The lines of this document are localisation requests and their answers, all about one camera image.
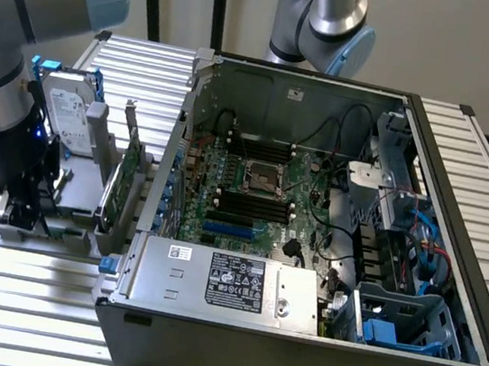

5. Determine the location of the metal disk bay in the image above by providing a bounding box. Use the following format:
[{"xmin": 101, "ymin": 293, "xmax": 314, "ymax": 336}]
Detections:
[{"xmin": 357, "ymin": 108, "xmax": 454, "ymax": 241}]

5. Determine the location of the hard disk in blue caddy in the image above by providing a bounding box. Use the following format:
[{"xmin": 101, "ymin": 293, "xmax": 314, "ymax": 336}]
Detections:
[{"xmin": 19, "ymin": 53, "xmax": 110, "ymax": 161}]

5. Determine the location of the black RAM slot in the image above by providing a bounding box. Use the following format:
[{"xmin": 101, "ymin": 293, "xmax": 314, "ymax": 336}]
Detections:
[
  {"xmin": 212, "ymin": 204, "xmax": 295, "ymax": 223},
  {"xmin": 213, "ymin": 199, "xmax": 295, "ymax": 217},
  {"xmin": 235, "ymin": 139, "xmax": 295, "ymax": 154},
  {"xmin": 233, "ymin": 149, "xmax": 294, "ymax": 164},
  {"xmin": 215, "ymin": 194, "xmax": 295, "ymax": 212},
  {"xmin": 234, "ymin": 144, "xmax": 295, "ymax": 160},
  {"xmin": 216, "ymin": 188, "xmax": 296, "ymax": 206},
  {"xmin": 236, "ymin": 135, "xmax": 296, "ymax": 150}
]

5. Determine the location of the green RAM stick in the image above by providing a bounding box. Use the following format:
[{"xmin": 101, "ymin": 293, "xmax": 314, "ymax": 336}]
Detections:
[{"xmin": 47, "ymin": 222, "xmax": 85, "ymax": 244}]

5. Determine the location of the grey parts rack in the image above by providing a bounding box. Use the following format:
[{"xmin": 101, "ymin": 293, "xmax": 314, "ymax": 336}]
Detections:
[{"xmin": 0, "ymin": 88, "xmax": 165, "ymax": 266}]

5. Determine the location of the green motherboard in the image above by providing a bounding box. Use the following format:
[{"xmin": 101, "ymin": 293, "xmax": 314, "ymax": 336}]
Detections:
[{"xmin": 167, "ymin": 131, "xmax": 350, "ymax": 288}]

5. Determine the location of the thin black pole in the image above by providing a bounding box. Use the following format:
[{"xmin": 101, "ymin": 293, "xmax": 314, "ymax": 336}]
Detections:
[{"xmin": 204, "ymin": 0, "xmax": 230, "ymax": 51}]

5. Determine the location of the black power plug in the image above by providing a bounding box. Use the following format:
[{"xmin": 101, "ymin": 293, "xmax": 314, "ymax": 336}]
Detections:
[{"xmin": 279, "ymin": 237, "xmax": 311, "ymax": 271}]

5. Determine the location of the black looped wire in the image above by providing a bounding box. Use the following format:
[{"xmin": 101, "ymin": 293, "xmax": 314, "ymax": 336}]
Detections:
[{"xmin": 214, "ymin": 106, "xmax": 238, "ymax": 136}]

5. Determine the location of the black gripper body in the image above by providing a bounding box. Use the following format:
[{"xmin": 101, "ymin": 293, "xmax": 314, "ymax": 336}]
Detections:
[{"xmin": 0, "ymin": 124, "xmax": 71, "ymax": 235}]

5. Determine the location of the blue case release tab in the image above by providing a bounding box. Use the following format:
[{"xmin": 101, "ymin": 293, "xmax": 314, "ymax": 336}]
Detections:
[{"xmin": 97, "ymin": 252, "xmax": 121, "ymax": 275}]

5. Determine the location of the green graphics card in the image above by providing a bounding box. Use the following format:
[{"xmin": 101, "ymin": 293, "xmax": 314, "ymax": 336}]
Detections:
[{"xmin": 92, "ymin": 97, "xmax": 154, "ymax": 238}]

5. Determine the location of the blue drive latch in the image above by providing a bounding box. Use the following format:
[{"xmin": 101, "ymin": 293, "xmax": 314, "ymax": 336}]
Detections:
[{"xmin": 360, "ymin": 316, "xmax": 400, "ymax": 347}]

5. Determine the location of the blue expansion slot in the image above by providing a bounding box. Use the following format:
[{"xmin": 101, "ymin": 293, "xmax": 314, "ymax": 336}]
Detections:
[{"xmin": 201, "ymin": 219, "xmax": 254, "ymax": 242}]

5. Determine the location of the black expansion slot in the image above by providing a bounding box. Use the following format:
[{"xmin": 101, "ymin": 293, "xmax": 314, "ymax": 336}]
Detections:
[{"xmin": 199, "ymin": 233, "xmax": 253, "ymax": 253}]

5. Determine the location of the metal CPU socket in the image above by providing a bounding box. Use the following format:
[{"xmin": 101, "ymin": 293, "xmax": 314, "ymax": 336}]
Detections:
[{"xmin": 236, "ymin": 157, "xmax": 288, "ymax": 199}]

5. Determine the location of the grey power supply unit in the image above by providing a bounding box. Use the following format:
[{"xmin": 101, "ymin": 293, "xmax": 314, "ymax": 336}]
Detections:
[{"xmin": 123, "ymin": 233, "xmax": 331, "ymax": 339}]

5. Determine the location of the blue-grey plastic drive cage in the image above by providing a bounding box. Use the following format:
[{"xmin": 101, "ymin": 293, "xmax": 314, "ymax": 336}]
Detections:
[{"xmin": 346, "ymin": 278, "xmax": 472, "ymax": 361}]

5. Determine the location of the long black wire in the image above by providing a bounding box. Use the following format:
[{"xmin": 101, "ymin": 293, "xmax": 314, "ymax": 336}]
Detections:
[{"xmin": 297, "ymin": 94, "xmax": 378, "ymax": 160}]

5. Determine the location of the red wire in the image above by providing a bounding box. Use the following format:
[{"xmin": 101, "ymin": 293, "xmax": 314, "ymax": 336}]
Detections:
[{"xmin": 422, "ymin": 243, "xmax": 451, "ymax": 268}]

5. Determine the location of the blue data wire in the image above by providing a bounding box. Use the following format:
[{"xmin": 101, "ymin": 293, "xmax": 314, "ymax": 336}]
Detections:
[{"xmin": 393, "ymin": 204, "xmax": 452, "ymax": 305}]

